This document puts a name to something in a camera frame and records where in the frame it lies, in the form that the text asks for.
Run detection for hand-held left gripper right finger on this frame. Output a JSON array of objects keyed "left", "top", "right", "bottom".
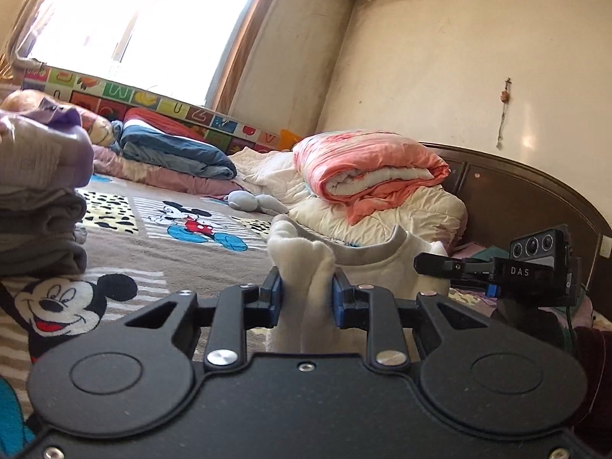
[{"left": 331, "top": 269, "right": 494, "bottom": 370}]

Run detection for white fleece sweater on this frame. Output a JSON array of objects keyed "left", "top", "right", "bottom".
[{"left": 265, "top": 215, "right": 452, "bottom": 355}]

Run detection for orange cushion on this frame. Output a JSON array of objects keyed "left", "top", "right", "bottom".
[{"left": 279, "top": 129, "right": 305, "bottom": 153}]

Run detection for brown curtain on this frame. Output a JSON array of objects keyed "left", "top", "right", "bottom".
[
  {"left": 207, "top": 0, "right": 288, "bottom": 116},
  {"left": 0, "top": 0, "right": 63, "bottom": 82}
]

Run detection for teal pink cloth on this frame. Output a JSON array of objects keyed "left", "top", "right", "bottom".
[{"left": 450, "top": 241, "right": 512, "bottom": 262}]

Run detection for blue red folded quilt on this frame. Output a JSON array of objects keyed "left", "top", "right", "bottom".
[{"left": 111, "top": 107, "right": 238, "bottom": 181}]

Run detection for grey plush toy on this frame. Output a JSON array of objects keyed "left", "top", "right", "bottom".
[{"left": 226, "top": 190, "right": 290, "bottom": 216}]

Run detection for folded pink quilt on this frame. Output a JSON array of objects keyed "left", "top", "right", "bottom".
[{"left": 291, "top": 130, "right": 451, "bottom": 226}]

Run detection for cream quilt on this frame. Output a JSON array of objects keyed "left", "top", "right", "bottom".
[{"left": 229, "top": 146, "right": 468, "bottom": 250}]

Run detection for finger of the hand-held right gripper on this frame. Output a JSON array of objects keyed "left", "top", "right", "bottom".
[{"left": 414, "top": 252, "right": 498, "bottom": 288}]

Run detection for printed cartoon blanket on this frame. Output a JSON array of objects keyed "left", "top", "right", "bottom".
[{"left": 0, "top": 172, "right": 288, "bottom": 448}]

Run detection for brown wooden headboard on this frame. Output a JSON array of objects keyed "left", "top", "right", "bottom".
[{"left": 418, "top": 142, "right": 612, "bottom": 271}]

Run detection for window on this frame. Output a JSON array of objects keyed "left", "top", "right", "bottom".
[{"left": 19, "top": 0, "right": 267, "bottom": 106}]

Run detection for purple folded garment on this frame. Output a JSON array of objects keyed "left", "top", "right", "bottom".
[{"left": 0, "top": 97, "right": 95, "bottom": 190}]

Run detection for hanging wall ornament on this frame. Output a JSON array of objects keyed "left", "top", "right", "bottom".
[{"left": 494, "top": 76, "right": 515, "bottom": 147}]

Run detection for grey folded clothes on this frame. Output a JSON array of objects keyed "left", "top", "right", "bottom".
[{"left": 0, "top": 186, "right": 90, "bottom": 278}]

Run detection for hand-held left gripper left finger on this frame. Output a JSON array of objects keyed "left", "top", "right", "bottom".
[{"left": 123, "top": 267, "right": 283, "bottom": 373}]

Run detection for yellow printed pillow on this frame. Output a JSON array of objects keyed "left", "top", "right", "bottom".
[{"left": 0, "top": 90, "right": 118, "bottom": 147}]

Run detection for colourful alphabet foam mat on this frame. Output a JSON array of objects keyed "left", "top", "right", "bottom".
[{"left": 21, "top": 64, "right": 284, "bottom": 154}]

